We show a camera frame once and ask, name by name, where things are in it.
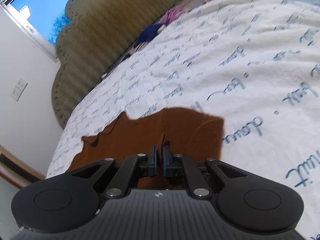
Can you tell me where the brown knitted garment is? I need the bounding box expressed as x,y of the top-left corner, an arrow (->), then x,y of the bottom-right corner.
68,106 -> 225,191

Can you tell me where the navy blue small garment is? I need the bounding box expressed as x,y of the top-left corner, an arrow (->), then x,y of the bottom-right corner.
133,23 -> 164,48

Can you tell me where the white script-print bed quilt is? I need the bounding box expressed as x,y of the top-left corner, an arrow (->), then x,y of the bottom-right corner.
47,0 -> 319,239

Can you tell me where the purple small garment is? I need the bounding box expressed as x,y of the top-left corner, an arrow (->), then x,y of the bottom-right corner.
157,7 -> 188,25

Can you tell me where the olive green padded headboard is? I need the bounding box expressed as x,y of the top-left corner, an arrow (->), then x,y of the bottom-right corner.
52,0 -> 183,127

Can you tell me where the window with blue sky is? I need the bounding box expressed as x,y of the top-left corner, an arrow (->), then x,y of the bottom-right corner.
1,0 -> 70,62

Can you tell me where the white wall socket plate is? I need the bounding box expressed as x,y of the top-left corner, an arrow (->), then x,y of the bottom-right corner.
10,77 -> 28,101

